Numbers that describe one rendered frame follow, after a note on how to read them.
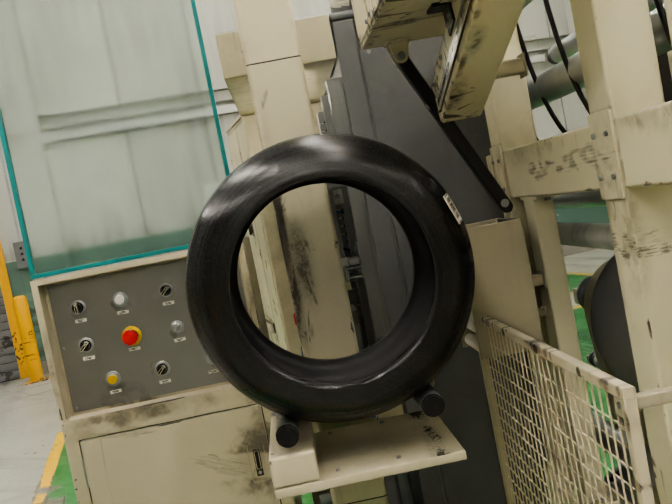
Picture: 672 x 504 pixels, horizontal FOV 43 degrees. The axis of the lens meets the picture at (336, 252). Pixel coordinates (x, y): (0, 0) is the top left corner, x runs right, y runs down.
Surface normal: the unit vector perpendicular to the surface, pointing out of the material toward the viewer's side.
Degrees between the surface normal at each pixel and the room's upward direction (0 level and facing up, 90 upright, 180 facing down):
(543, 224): 90
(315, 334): 90
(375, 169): 81
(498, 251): 90
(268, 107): 90
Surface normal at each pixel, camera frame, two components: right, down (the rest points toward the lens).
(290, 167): 0.00, -0.13
